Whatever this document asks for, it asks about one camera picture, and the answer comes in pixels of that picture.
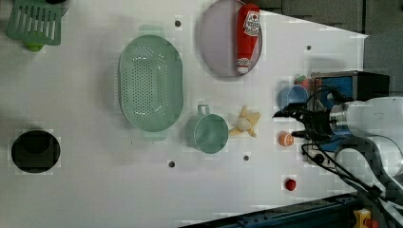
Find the large black cylinder cup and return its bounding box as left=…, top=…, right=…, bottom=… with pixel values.
left=10, top=130, right=61, bottom=174

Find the red strawberry toy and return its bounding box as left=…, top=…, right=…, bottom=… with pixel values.
left=284, top=179, right=297, bottom=191

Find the yellow plush peeled banana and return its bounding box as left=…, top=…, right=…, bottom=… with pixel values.
left=229, top=106, right=260, bottom=138

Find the red plush ketchup bottle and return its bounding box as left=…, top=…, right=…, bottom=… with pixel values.
left=236, top=3, right=260, bottom=74

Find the green oval colander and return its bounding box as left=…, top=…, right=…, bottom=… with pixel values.
left=118, top=25, right=183, bottom=142

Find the red green toy vegetable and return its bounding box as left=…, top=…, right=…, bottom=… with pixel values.
left=294, top=75, right=311, bottom=90

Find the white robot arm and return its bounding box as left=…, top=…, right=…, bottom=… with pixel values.
left=274, top=97, right=402, bottom=179

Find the orange slice toy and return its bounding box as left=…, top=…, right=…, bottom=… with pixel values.
left=278, top=131, right=294, bottom=147

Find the blue metal frame rail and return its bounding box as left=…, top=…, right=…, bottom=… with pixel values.
left=182, top=194, right=362, bottom=228

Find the blue bowl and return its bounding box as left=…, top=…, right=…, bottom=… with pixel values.
left=278, top=85, right=309, bottom=108

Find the green cup with handle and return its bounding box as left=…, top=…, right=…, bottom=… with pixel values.
left=185, top=104, right=229, bottom=154

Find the black toy oven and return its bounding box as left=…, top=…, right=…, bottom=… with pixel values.
left=307, top=71, right=390, bottom=168

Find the grey round plate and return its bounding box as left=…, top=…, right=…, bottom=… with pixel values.
left=199, top=0, right=262, bottom=78

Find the green slotted dish rack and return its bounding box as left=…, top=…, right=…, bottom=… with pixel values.
left=6, top=0, right=69, bottom=52

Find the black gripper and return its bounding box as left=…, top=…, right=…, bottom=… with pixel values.
left=274, top=107, right=333, bottom=143

